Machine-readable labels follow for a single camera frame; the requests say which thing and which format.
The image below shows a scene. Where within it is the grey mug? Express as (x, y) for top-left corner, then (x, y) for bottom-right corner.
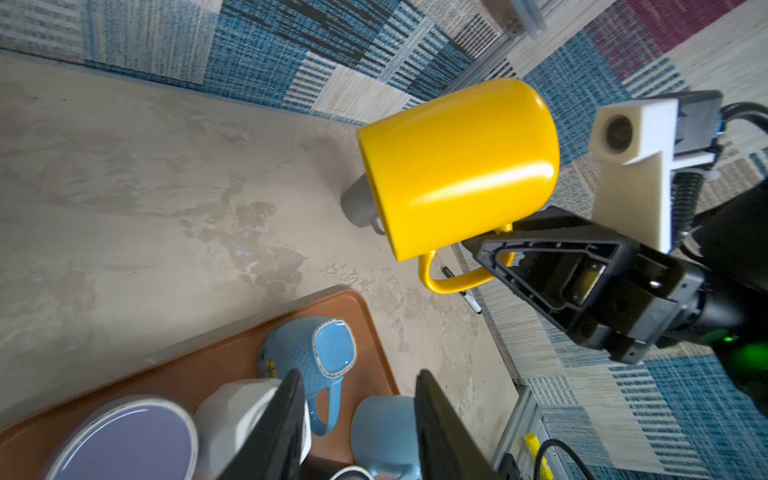
(340, 174), (386, 236)

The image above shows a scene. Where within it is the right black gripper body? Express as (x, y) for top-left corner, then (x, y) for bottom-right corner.
(575, 247), (705, 365)

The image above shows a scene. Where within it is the black mug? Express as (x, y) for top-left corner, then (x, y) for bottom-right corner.
(330, 465), (374, 480)

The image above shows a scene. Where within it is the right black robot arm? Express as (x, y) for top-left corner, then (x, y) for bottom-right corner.
(465, 90), (767, 411)

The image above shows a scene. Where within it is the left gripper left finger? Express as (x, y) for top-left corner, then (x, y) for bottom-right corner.
(219, 369), (305, 479)

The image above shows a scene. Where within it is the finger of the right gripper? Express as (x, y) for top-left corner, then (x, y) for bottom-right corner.
(462, 206), (630, 336)

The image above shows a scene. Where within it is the purple mug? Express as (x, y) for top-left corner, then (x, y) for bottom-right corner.
(44, 395), (199, 479)

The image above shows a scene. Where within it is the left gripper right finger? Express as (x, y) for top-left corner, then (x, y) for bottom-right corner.
(414, 369), (502, 480)

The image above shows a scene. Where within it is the yellow mug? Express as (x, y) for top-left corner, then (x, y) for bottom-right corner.
(357, 78), (560, 294)

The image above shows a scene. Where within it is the white faceted mug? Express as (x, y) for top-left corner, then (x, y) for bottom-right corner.
(194, 379), (311, 479)

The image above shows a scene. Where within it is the brown serving tray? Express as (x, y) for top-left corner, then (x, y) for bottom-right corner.
(1, 286), (399, 479)

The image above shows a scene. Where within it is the blue patterned mug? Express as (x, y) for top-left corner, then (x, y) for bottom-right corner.
(258, 317), (357, 436)

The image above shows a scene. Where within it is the light blue mug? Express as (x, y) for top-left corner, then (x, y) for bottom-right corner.
(350, 396), (422, 480)

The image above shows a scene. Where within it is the black marker on floor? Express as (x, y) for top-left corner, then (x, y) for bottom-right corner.
(442, 266), (482, 314)

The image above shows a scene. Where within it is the yellow marker right rail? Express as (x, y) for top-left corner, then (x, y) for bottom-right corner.
(524, 433), (555, 480)

